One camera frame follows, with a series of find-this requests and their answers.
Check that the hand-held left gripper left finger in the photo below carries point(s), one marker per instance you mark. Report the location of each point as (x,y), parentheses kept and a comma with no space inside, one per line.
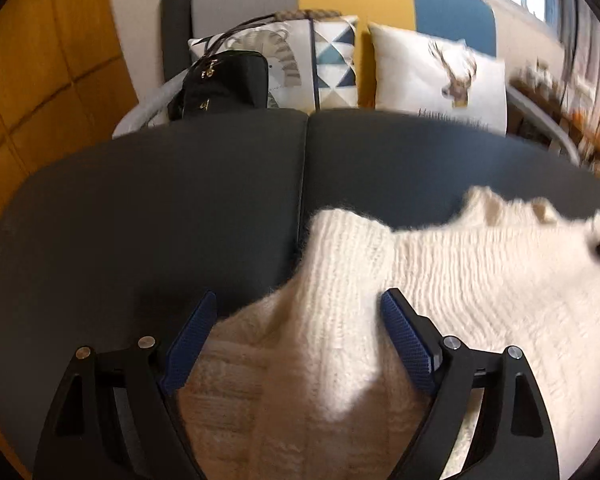
(187,345)

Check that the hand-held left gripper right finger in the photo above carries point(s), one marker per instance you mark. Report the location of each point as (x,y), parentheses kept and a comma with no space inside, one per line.
(407,345)

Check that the white knitted blanket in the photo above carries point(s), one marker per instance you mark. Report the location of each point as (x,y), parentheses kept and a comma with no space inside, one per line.
(480,285)

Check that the wooden side table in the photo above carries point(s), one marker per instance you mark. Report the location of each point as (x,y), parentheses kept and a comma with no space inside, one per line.
(545,100)

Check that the beige patterned curtain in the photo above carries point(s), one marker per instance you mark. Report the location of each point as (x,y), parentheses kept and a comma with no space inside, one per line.
(585,35)

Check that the black handbag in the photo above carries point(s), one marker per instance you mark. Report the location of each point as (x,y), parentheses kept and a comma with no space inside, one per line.
(230,85)

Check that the deer print pillow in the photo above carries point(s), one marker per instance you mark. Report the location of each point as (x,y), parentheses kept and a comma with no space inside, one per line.
(405,75)

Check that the triangle print pillow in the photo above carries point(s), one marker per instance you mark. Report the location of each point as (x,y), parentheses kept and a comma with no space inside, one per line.
(335,60)

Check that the black rolled mat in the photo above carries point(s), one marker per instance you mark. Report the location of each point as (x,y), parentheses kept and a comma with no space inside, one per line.
(177,20)

